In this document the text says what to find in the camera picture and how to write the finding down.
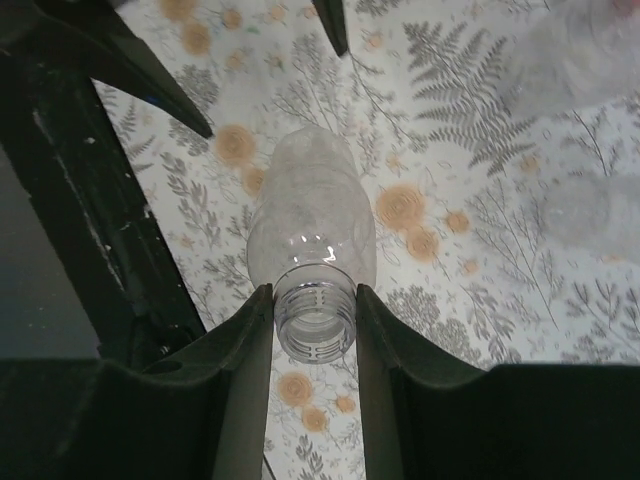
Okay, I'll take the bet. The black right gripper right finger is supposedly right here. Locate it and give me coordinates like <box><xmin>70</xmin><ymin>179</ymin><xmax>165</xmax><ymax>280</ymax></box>
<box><xmin>356</xmin><ymin>285</ymin><xmax>639</xmax><ymax>479</ymax></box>

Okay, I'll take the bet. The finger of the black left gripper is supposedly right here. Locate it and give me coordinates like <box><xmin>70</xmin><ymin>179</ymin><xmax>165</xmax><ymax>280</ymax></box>
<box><xmin>29</xmin><ymin>1</ymin><xmax>213</xmax><ymax>139</ymax></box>
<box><xmin>312</xmin><ymin>0</ymin><xmax>349</xmax><ymax>57</ymax></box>

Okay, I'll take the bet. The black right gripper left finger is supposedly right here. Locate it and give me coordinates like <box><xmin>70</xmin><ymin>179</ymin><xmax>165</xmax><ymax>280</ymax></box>
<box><xmin>1</xmin><ymin>285</ymin><xmax>273</xmax><ymax>479</ymax></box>

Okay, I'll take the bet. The clear plastic bottle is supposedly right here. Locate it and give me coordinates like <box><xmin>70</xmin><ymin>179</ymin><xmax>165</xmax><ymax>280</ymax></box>
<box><xmin>246</xmin><ymin>125</ymin><xmax>377</xmax><ymax>364</ymax></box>
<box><xmin>498</xmin><ymin>1</ymin><xmax>639</xmax><ymax>117</ymax></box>
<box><xmin>542</xmin><ymin>175</ymin><xmax>639</xmax><ymax>264</ymax></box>

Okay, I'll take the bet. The floral table mat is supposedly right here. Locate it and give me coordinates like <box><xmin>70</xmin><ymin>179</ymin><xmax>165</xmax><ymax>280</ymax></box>
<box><xmin>94</xmin><ymin>0</ymin><xmax>640</xmax><ymax>480</ymax></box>

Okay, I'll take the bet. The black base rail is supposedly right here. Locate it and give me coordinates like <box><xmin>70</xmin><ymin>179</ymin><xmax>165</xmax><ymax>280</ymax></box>
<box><xmin>1</xmin><ymin>55</ymin><xmax>204</xmax><ymax>371</ymax></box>

